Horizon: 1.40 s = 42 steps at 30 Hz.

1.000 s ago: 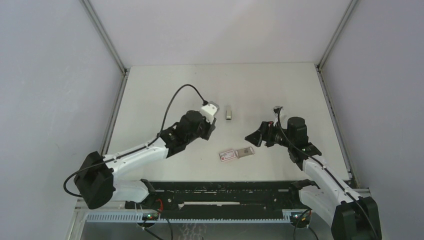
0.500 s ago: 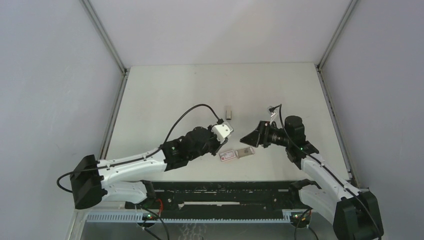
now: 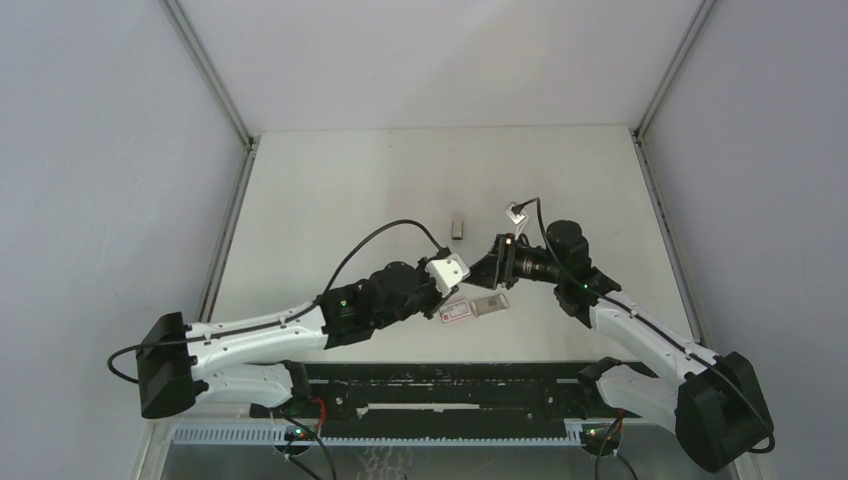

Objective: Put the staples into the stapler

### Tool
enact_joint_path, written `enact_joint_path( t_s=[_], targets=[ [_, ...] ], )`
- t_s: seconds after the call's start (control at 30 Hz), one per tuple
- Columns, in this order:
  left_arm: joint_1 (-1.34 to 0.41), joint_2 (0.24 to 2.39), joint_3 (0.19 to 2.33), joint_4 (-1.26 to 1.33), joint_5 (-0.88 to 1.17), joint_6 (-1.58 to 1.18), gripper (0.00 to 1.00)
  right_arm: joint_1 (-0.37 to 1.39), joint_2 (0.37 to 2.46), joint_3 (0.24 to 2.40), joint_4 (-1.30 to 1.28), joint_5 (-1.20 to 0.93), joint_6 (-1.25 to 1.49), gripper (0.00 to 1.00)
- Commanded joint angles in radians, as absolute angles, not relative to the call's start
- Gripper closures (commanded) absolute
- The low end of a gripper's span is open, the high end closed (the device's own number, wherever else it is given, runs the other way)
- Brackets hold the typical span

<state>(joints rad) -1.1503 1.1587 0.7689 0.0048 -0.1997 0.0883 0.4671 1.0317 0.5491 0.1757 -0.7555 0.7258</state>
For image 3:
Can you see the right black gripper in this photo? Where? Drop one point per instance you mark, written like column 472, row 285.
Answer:
column 497, row 268

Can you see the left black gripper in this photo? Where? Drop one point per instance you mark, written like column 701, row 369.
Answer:
column 436, row 299

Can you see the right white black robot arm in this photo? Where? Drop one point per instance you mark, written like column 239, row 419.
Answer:
column 712, row 403

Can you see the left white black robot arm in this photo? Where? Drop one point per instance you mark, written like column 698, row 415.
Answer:
column 252, row 360

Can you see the left green circuit board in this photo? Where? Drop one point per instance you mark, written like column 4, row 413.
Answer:
column 298, row 434

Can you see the green circuit board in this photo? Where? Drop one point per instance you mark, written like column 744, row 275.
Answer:
column 598, row 435
column 298, row 434

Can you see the right green circuit board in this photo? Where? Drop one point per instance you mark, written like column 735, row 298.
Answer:
column 598, row 435

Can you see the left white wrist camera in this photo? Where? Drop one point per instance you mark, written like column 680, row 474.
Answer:
column 448, row 272

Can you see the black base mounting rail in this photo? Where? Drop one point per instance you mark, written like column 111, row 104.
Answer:
column 468, row 399

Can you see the white slotted cable duct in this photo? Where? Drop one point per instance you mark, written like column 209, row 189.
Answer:
column 566, row 434

